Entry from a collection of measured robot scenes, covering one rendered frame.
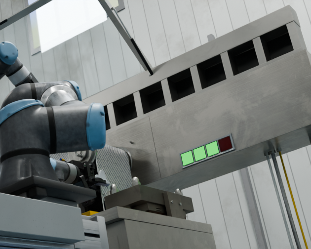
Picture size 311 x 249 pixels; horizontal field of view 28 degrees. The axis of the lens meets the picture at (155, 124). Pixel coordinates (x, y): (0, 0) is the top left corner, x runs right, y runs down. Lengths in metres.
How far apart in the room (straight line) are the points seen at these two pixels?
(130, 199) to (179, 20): 2.94
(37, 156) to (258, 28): 1.41
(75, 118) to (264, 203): 2.98
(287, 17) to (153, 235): 1.05
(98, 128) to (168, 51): 3.52
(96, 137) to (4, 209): 0.45
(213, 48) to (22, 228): 1.71
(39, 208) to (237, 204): 3.31
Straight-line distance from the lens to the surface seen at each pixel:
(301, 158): 4.31
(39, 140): 1.48
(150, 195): 2.31
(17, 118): 1.48
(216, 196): 4.50
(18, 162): 1.44
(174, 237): 2.25
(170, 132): 2.67
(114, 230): 2.03
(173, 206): 2.40
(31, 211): 1.17
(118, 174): 2.56
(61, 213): 1.24
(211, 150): 2.55
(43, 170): 1.44
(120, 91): 2.88
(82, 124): 1.49
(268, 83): 2.52
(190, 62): 2.72
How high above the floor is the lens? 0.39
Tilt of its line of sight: 21 degrees up
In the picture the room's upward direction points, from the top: 11 degrees counter-clockwise
